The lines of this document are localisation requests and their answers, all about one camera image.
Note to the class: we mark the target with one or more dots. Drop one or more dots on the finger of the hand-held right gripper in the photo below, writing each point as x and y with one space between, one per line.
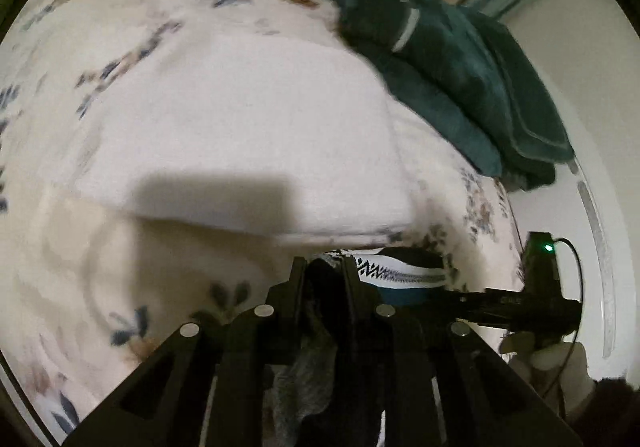
495 318
490 301

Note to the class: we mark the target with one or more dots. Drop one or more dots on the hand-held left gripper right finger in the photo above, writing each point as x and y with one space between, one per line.
357 297

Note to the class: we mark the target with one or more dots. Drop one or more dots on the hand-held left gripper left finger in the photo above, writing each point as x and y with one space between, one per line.
295 297

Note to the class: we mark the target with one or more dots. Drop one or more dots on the striped knit sweater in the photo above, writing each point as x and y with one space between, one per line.
320 377

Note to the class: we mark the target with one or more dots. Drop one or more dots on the person's right forearm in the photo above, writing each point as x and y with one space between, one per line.
605 407

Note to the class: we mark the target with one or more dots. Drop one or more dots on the person's right hand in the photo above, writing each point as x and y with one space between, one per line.
555 358

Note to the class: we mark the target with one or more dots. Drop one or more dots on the white bed headboard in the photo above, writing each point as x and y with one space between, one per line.
565 217

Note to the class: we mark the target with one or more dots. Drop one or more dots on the white folded cloth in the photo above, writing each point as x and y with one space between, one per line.
225 127

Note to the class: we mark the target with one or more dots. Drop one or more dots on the dark green pillow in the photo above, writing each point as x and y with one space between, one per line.
520 92

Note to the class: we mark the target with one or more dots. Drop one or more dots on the floral bed quilt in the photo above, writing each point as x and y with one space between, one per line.
75 252

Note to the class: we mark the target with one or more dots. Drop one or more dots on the dark green fleece blanket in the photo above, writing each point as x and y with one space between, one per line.
425 77

